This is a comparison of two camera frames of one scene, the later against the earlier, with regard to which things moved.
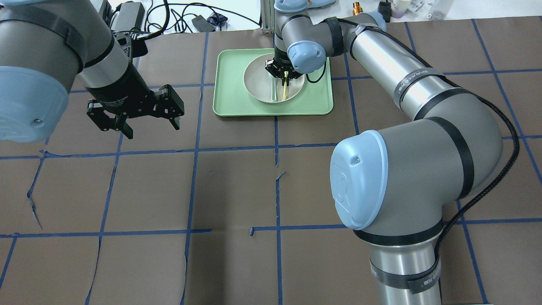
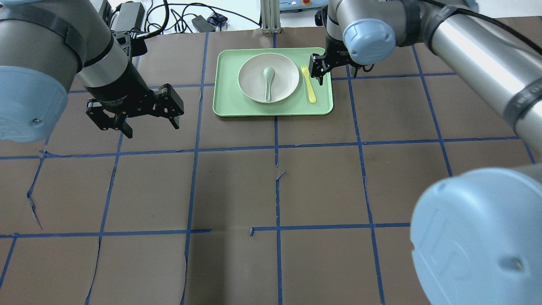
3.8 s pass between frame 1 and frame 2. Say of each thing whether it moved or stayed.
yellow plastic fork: moved
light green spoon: moved
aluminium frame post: stayed
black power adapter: stayed
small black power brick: stayed
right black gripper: moved
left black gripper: stayed
